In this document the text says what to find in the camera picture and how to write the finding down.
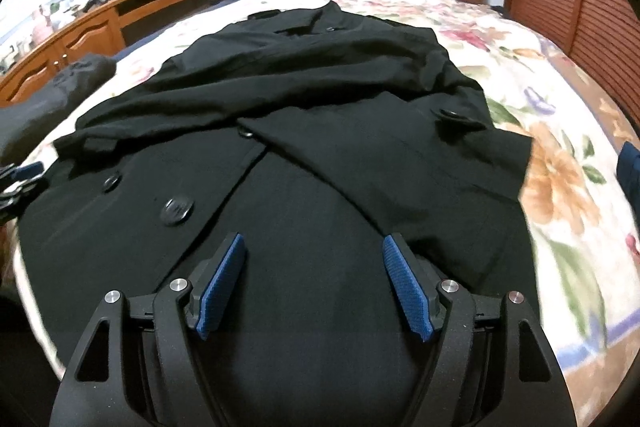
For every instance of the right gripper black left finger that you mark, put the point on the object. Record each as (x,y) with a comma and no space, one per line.
(139,361)

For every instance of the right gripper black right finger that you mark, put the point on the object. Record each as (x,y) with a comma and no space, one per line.
(488,360)

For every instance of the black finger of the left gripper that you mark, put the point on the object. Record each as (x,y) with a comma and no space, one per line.
(20,197)
(27,172)

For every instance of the black coat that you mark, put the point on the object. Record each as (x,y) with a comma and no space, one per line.
(313,134)

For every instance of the folded dark grey garment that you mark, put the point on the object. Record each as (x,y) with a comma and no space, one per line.
(24,125)

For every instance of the wooden desk cabinet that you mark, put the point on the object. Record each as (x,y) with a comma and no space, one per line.
(105,30)

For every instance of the floral bed blanket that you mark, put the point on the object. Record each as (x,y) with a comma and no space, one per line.
(581,224)

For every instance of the navy blue garment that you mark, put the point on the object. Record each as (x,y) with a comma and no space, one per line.
(628,175)

